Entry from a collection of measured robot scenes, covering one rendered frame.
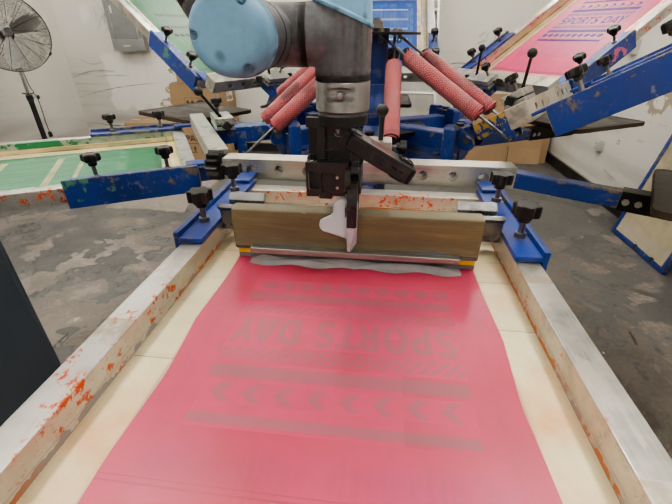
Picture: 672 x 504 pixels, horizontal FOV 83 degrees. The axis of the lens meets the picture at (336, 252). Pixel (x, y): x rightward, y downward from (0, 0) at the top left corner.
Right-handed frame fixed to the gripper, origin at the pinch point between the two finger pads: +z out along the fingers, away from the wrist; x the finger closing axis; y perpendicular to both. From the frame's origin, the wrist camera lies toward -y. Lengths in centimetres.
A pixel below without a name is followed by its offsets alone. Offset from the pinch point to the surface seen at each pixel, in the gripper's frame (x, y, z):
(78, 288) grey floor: -110, 169, 99
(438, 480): 36.5, -10.2, 4.9
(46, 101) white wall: -369, 380, 35
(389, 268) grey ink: 1.5, -6.1, 4.5
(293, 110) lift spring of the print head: -69, 25, -9
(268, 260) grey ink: 1.4, 14.8, 4.4
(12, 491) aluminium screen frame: 42.2, 25.5, 3.5
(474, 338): 17.2, -17.1, 4.9
